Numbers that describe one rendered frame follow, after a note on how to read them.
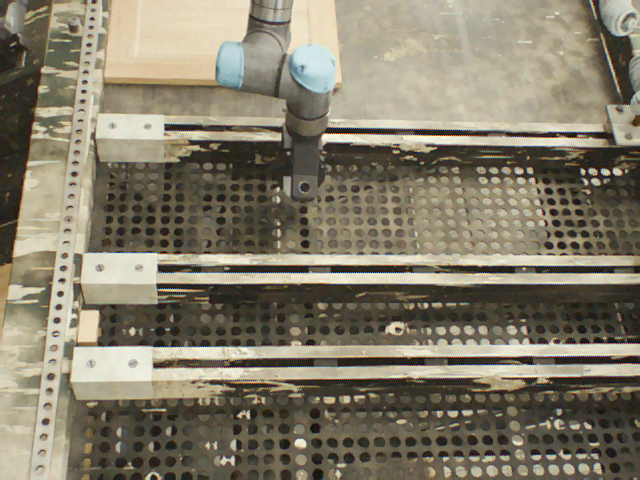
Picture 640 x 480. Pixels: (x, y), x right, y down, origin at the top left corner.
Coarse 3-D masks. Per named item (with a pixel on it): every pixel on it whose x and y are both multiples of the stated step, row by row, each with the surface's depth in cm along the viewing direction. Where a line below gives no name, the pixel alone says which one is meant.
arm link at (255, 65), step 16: (256, 32) 155; (224, 48) 148; (240, 48) 148; (256, 48) 149; (272, 48) 153; (224, 64) 148; (240, 64) 148; (256, 64) 148; (272, 64) 148; (224, 80) 150; (240, 80) 149; (256, 80) 148; (272, 80) 148; (272, 96) 151
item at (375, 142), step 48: (96, 144) 174; (144, 144) 174; (192, 144) 175; (240, 144) 176; (336, 144) 178; (384, 144) 178; (432, 144) 179; (480, 144) 180; (528, 144) 181; (576, 144) 182; (624, 144) 179
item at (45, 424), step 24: (96, 0) 195; (96, 24) 191; (96, 48) 188; (72, 120) 176; (72, 144) 173; (72, 168) 170; (72, 192) 167; (72, 216) 164; (72, 240) 161; (72, 264) 159; (48, 336) 151; (48, 360) 148; (48, 384) 146; (48, 432) 142; (48, 456) 140
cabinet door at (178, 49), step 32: (128, 0) 201; (160, 0) 202; (192, 0) 203; (224, 0) 204; (320, 0) 206; (128, 32) 195; (160, 32) 197; (192, 32) 198; (224, 32) 198; (320, 32) 201; (128, 64) 190; (160, 64) 191; (192, 64) 192
